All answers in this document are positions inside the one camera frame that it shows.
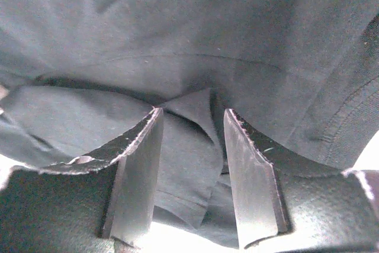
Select black t shirt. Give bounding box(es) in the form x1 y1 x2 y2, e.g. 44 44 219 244
1 0 378 249

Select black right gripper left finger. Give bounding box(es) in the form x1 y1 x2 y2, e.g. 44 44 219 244
1 108 163 252

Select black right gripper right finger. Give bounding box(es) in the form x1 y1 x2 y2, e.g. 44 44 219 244
223 109 378 252

